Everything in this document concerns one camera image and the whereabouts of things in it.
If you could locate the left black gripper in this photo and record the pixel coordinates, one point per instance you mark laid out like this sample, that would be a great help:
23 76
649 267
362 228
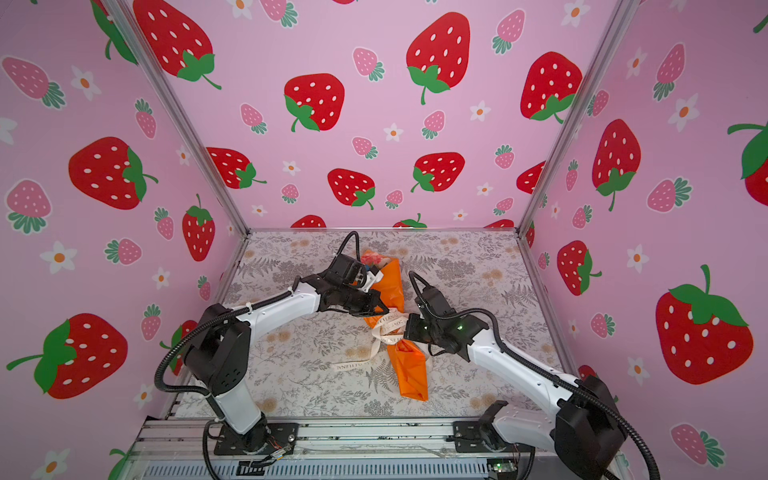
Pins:
371 305

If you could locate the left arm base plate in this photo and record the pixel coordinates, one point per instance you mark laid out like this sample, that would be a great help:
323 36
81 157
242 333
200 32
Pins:
264 439

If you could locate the vertical aluminium post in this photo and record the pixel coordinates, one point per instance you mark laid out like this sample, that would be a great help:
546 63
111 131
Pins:
613 35
129 28

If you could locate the left vertical aluminium post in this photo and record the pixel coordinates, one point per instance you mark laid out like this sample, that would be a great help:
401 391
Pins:
129 28

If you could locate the orange wrapping paper sheet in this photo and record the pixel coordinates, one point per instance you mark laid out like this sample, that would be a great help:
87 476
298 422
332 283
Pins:
407 359

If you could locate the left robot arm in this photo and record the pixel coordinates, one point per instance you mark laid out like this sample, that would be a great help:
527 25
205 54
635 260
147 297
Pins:
212 360

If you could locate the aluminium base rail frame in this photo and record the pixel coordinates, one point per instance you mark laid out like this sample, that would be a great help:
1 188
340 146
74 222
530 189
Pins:
336 448

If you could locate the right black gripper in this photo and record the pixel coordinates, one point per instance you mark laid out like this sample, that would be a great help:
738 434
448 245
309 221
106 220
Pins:
410 328

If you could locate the cream ribbon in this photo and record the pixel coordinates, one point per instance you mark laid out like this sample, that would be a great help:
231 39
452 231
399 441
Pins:
386 331

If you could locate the right vertical aluminium post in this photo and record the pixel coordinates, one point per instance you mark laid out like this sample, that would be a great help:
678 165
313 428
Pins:
613 35

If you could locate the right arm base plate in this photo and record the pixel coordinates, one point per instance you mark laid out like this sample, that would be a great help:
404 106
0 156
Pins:
474 436

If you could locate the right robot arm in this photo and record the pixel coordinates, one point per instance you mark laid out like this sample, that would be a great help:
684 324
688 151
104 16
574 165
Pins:
586 429

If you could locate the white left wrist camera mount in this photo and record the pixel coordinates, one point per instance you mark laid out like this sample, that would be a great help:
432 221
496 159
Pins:
371 279

